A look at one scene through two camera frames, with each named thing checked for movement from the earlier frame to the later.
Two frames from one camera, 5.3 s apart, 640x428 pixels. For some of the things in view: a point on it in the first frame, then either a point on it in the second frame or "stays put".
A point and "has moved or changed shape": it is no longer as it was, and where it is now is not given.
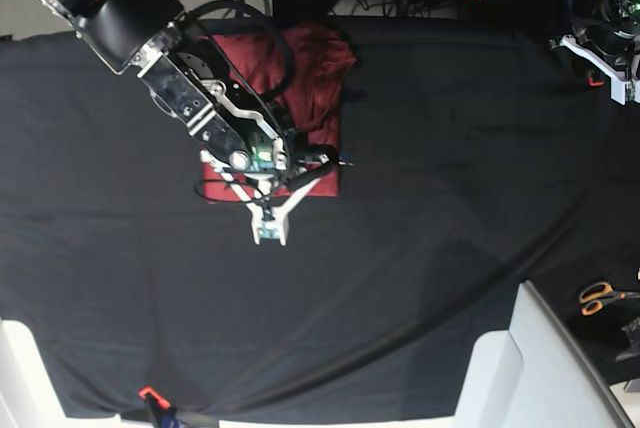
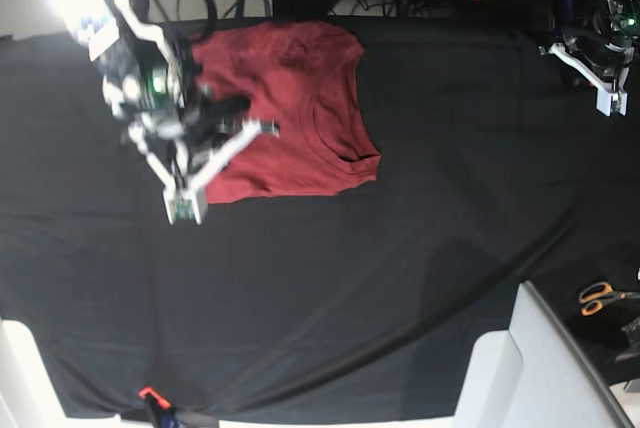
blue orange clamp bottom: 162,414 stays put
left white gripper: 266,222 to 187,202
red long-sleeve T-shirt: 300,79 has moved or changed shape
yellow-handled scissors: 595,295 stays put
